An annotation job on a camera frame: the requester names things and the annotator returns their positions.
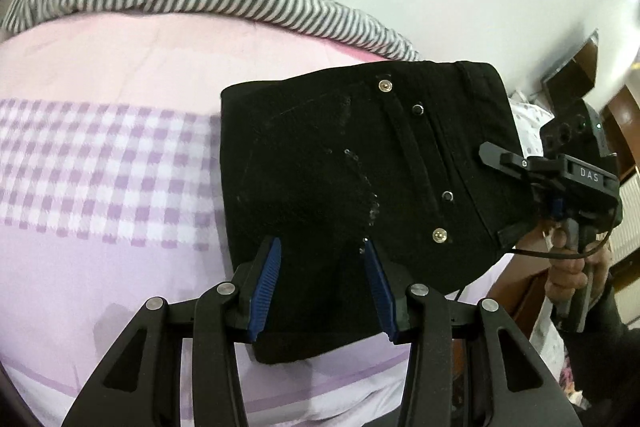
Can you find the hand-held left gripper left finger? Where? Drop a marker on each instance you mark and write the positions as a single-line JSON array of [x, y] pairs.
[[267, 279]]

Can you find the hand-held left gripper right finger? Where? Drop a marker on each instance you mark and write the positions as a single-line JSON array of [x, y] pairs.
[[377, 289]]

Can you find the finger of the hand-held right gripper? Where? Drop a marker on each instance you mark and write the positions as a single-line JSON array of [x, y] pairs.
[[517, 229], [502, 158]]

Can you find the black pants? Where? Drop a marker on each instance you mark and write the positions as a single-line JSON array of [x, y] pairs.
[[325, 167]]

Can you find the person's right forearm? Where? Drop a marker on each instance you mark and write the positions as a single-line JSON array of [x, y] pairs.
[[605, 342]]

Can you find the person's right hand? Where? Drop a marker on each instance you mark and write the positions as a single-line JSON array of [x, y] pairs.
[[565, 279]]

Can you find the white dotted patchwork quilt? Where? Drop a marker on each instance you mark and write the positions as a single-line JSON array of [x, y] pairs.
[[525, 117]]

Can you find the white slatted panel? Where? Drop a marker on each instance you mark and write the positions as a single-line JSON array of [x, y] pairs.
[[629, 227]]

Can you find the wooden cabinet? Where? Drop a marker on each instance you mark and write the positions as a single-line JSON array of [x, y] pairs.
[[622, 122]]

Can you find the dark framed panel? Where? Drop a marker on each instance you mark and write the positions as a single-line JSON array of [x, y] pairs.
[[575, 72]]

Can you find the pink checked bed sheet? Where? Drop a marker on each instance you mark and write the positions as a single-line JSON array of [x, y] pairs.
[[100, 157]]

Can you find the wooden bed frame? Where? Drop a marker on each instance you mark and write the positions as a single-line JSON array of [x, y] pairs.
[[520, 292]]

